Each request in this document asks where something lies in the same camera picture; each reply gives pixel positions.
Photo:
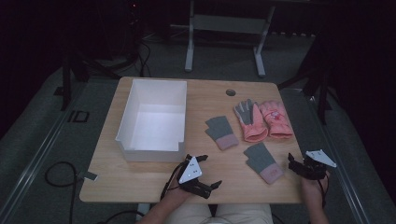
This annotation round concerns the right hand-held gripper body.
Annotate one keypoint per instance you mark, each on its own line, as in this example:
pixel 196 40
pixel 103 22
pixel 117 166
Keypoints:
pixel 314 166

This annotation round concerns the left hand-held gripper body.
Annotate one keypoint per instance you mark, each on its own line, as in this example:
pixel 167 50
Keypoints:
pixel 190 170

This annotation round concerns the grey fingerless glove pink cuff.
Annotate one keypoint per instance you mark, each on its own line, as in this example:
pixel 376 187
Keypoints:
pixel 263 161
pixel 221 130

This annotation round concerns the pink glove with grey palm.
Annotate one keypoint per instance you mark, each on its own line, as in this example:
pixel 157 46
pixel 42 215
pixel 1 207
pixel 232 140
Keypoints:
pixel 250 123

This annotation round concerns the white box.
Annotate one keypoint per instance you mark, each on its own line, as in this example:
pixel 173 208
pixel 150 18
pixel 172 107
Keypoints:
pixel 157 127

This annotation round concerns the person's right hand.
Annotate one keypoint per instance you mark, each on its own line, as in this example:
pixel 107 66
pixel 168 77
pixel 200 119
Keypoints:
pixel 313 191

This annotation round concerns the person's left hand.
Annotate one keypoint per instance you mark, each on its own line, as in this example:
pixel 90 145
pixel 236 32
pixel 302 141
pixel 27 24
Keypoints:
pixel 178 194

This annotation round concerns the person's beige trousers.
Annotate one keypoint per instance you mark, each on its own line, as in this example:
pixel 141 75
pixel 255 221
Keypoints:
pixel 243 214

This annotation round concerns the pink glove with printed patch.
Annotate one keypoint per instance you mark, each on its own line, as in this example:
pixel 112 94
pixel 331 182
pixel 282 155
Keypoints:
pixel 276 119

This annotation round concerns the white table leg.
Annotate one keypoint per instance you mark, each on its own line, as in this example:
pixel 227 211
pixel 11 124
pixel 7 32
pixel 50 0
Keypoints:
pixel 142 211

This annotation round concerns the black tripod stand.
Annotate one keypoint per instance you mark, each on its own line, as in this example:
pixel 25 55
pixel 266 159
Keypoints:
pixel 317 77
pixel 76 70

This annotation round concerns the dark equipment with red light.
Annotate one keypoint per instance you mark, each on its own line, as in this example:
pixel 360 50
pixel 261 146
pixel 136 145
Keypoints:
pixel 134 28

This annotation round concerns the metal floor rail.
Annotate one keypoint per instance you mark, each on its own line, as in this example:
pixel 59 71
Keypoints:
pixel 339 174
pixel 37 155

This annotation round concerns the white metal desk frame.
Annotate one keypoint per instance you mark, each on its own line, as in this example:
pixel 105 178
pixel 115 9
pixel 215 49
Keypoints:
pixel 229 23

